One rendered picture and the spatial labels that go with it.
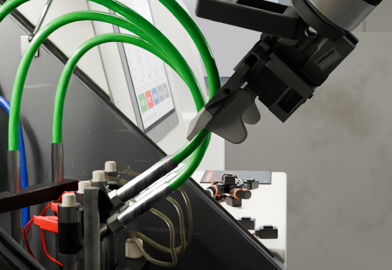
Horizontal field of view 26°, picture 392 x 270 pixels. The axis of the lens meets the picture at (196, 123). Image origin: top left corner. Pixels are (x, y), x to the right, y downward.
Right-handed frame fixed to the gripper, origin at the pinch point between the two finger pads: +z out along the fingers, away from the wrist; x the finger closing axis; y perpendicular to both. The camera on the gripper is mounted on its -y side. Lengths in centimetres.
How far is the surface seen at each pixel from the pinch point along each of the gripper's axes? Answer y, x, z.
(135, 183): -0.4, -4.7, 9.2
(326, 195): 60, 239, 104
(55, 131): -14.6, 15.7, 24.9
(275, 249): 22.8, 29.2, 22.1
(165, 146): -2, 61, 40
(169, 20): -29, 156, 58
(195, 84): -3.3, 6.9, -0.1
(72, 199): -4.7, -6.5, 15.7
